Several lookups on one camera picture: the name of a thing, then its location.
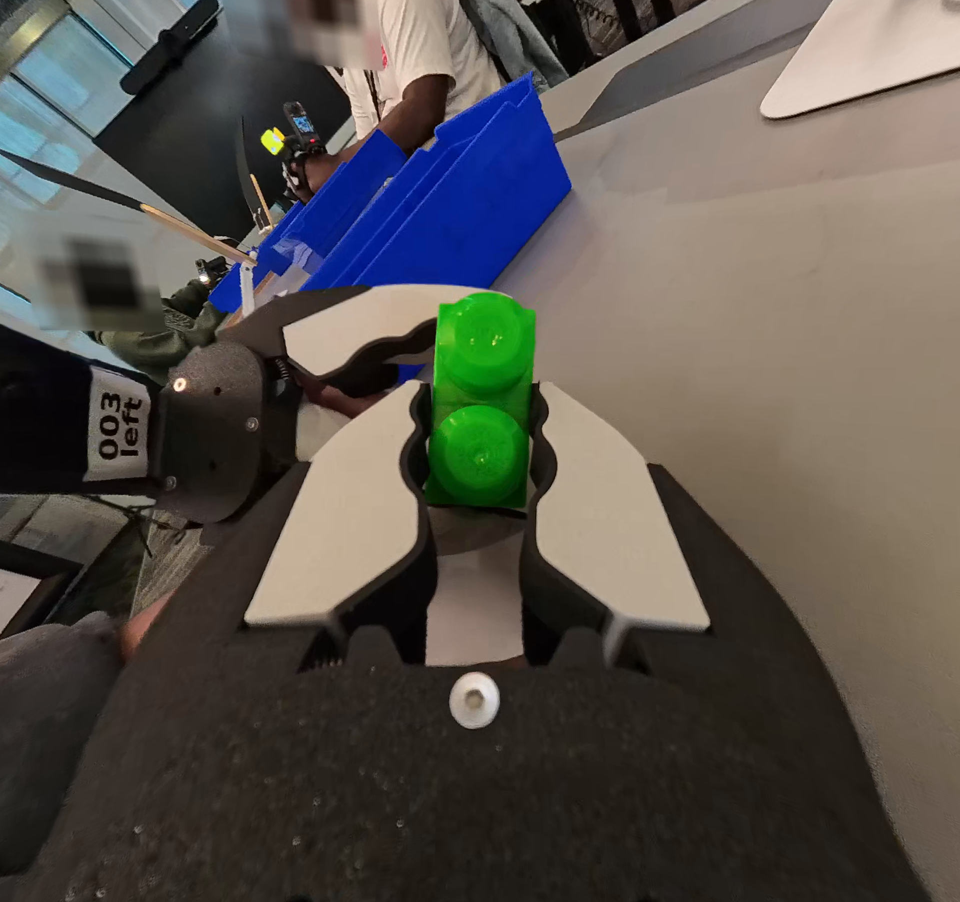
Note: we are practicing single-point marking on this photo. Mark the blue plastic bin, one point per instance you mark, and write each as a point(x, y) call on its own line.
point(480, 196)
point(330, 204)

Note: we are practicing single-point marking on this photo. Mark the black video bar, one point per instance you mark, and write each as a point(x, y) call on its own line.
point(169, 43)

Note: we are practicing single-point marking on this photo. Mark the grey desk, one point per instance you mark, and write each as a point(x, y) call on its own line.
point(750, 392)

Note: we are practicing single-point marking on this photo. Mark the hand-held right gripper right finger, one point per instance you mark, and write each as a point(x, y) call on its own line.
point(607, 534)

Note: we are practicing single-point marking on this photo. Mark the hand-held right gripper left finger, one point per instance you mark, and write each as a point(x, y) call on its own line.
point(352, 534)

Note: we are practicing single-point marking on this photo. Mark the person's dark sweatshirt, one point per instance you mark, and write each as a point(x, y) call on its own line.
point(52, 729)

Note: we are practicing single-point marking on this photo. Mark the green two-stud block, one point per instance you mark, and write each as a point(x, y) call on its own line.
point(480, 392)

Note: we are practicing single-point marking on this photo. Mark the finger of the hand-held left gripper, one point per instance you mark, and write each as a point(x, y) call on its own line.
point(315, 429)
point(352, 317)

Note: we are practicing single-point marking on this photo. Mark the white folding stand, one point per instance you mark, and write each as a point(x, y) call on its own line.
point(862, 54)

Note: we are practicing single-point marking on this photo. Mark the denim jacket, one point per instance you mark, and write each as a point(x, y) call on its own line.
point(510, 24)

